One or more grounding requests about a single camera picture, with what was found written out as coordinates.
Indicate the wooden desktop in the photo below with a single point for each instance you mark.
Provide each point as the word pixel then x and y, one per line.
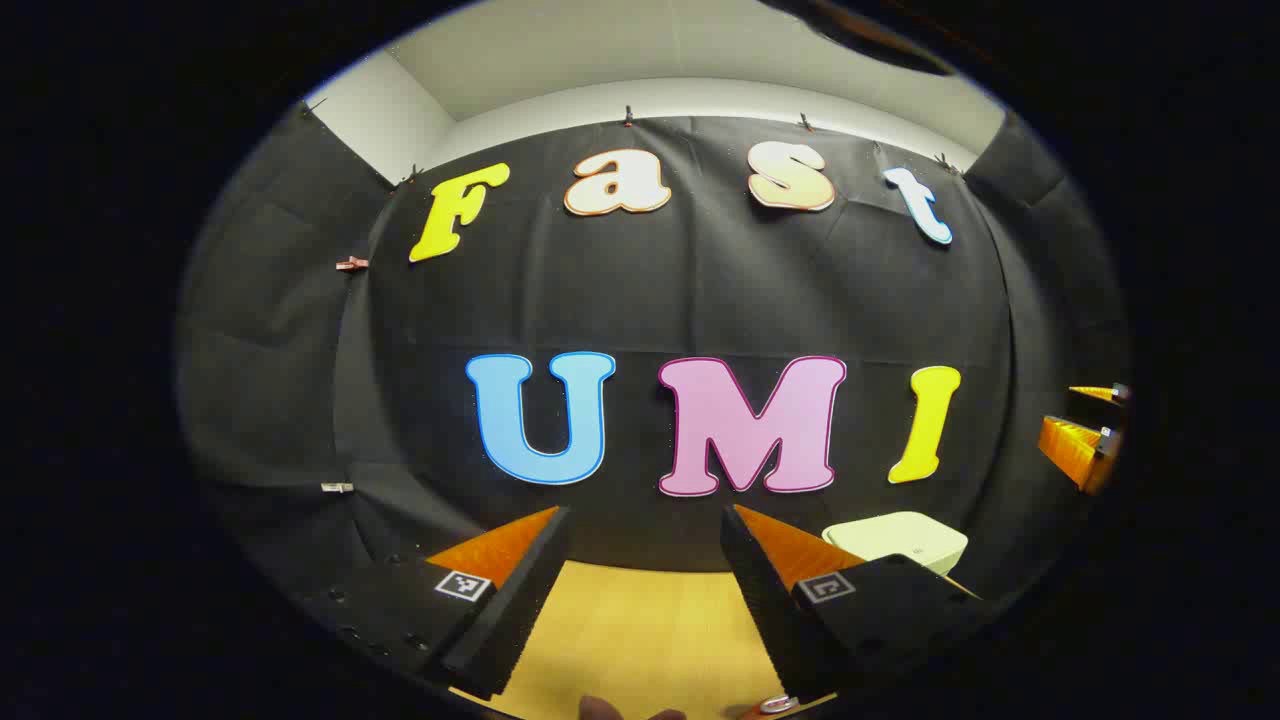
pixel 640 640

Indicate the red pop can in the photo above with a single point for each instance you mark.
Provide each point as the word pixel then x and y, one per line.
pixel 778 704

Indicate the black backdrop cloth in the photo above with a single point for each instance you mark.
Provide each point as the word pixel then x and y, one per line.
pixel 640 290

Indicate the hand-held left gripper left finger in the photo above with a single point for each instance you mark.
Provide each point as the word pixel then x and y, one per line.
pixel 520 610

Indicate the copper clip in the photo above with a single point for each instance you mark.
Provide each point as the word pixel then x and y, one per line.
pixel 352 263

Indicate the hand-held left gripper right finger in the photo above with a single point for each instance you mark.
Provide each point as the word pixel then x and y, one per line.
pixel 765 610

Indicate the green desktop garbage bin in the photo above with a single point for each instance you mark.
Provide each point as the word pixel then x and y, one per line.
pixel 895 538

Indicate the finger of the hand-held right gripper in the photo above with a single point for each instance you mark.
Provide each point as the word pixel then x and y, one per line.
pixel 1105 392
pixel 1070 450

